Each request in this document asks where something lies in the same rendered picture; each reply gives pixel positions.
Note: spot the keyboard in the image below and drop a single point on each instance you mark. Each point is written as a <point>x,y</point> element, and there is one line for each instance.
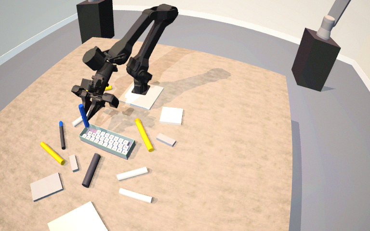
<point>108,141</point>

